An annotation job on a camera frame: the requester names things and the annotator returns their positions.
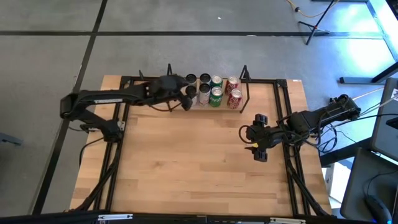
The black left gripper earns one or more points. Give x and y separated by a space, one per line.
168 88

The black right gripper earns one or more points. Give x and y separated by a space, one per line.
267 137

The green Sprite can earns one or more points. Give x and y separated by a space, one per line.
216 81
216 97

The red cola can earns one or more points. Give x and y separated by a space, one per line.
232 83
234 99

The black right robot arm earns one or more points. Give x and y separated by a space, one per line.
326 113

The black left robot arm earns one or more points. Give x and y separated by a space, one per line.
102 99

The grey desk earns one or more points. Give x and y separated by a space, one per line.
357 193

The black metal floor stand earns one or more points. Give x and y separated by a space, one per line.
357 80

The black overhead rig beam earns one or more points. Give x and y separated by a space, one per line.
171 220

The black tripod stand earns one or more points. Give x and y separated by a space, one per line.
316 28

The grey upright panel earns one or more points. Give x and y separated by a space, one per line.
385 137

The black computer mouse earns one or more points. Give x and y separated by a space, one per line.
377 208

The grey floor object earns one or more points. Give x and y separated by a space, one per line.
9 139

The black aluminium table frame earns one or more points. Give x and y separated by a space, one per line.
125 81

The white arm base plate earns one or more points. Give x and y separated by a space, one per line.
122 126

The silver metal bracket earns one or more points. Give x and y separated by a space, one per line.
287 221
115 216

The small grey centre bracket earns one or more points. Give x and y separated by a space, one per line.
202 219

